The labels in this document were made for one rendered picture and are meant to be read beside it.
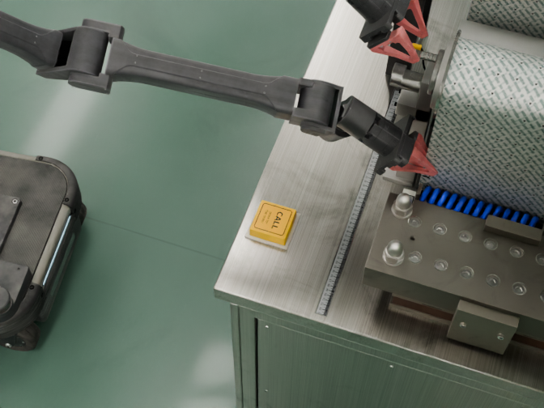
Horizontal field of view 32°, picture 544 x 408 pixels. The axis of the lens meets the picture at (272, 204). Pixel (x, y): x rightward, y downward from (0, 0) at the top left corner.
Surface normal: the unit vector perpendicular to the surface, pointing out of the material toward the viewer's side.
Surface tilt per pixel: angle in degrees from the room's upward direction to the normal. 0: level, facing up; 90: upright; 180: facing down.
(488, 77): 32
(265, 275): 0
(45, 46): 54
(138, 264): 0
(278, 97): 25
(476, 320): 90
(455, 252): 0
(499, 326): 90
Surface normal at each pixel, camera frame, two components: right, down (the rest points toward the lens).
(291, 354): -0.32, 0.79
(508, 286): 0.01, -0.54
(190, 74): 0.09, -0.15
